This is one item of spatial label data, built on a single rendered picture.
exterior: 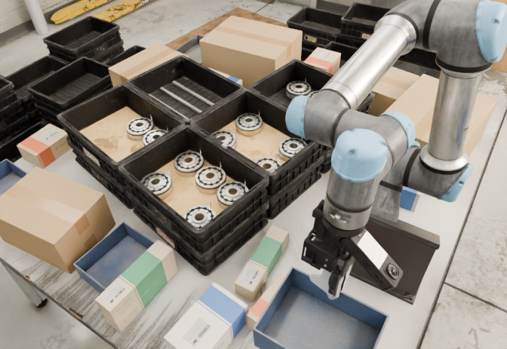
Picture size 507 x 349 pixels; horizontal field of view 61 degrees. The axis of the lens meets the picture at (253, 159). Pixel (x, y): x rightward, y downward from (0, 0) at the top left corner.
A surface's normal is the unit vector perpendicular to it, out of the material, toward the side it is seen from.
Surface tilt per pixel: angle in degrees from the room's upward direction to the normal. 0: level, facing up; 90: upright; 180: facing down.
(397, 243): 90
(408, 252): 90
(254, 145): 0
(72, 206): 0
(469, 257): 0
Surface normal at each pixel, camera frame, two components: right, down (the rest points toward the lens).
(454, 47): -0.66, 0.56
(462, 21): -0.58, 0.02
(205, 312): -0.02, -0.73
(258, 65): -0.48, 0.61
